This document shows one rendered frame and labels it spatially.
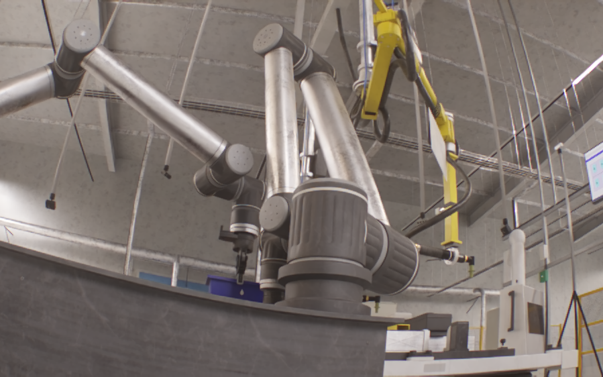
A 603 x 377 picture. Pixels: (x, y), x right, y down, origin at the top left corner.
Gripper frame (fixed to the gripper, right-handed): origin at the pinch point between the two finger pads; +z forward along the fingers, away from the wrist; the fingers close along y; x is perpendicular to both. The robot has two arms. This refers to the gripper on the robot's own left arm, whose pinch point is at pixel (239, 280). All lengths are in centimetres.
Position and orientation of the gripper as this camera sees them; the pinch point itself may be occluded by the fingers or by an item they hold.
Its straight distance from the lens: 181.3
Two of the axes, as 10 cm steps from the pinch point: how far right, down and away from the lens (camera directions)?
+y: -2.2, 3.7, 9.0
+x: -9.7, -1.5, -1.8
